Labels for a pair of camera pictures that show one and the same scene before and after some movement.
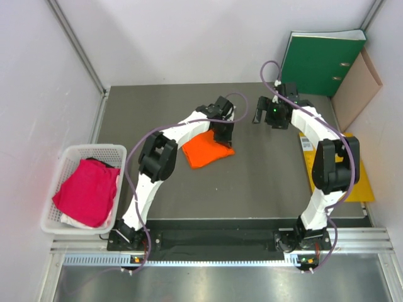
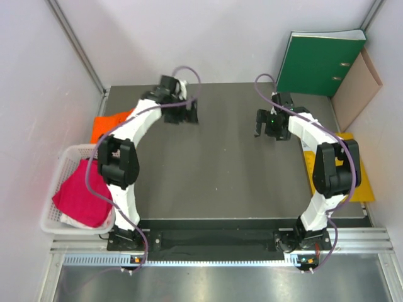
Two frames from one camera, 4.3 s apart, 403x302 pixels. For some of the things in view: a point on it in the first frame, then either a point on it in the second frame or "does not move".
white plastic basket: x=113 y=154 does not move
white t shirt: x=66 y=219 does not move
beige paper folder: x=357 y=86 does not move
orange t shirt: x=204 y=149 → x=103 y=124
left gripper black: x=226 y=139 → x=185 y=116
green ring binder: x=315 y=61 does not move
